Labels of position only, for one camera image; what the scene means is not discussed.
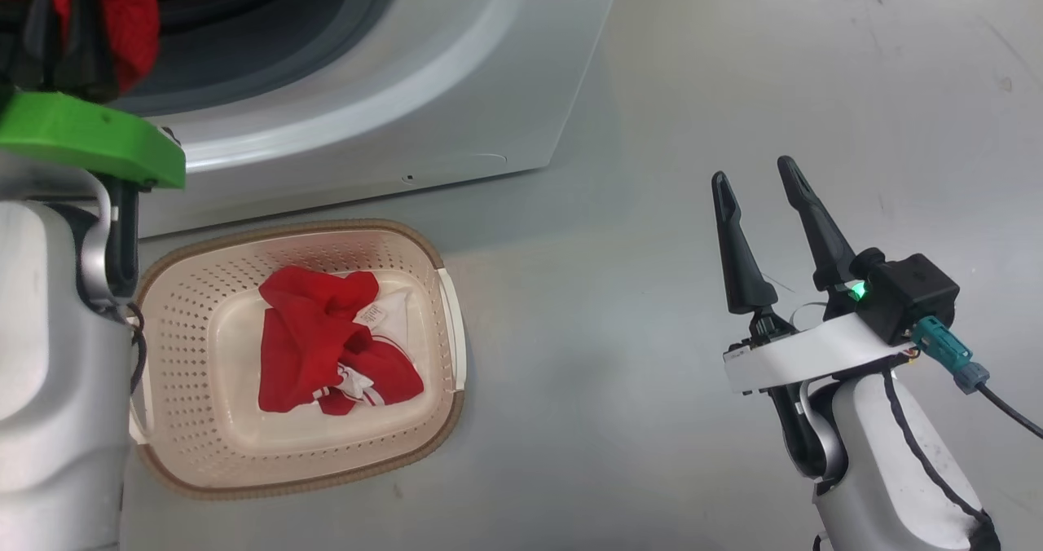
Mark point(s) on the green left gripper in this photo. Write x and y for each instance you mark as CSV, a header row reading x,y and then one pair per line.
x,y
90,135

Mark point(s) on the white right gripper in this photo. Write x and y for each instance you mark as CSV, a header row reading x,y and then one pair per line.
x,y
815,355

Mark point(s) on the plain red garment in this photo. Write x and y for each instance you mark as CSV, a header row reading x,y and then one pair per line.
x,y
130,21

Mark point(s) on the red garment with white trim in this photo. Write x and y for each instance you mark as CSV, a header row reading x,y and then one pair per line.
x,y
301,347

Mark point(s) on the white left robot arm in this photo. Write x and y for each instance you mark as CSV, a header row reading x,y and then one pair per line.
x,y
49,331

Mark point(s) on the grey rubber door gasket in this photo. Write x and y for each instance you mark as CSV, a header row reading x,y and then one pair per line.
x,y
310,37

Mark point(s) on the cream perforated laundry basket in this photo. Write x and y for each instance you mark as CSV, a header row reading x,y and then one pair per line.
x,y
187,306

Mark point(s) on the white front-load washing machine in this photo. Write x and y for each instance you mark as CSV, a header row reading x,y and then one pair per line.
x,y
367,127

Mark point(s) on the round filter cover flap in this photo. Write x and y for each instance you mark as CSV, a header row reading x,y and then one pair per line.
x,y
456,168

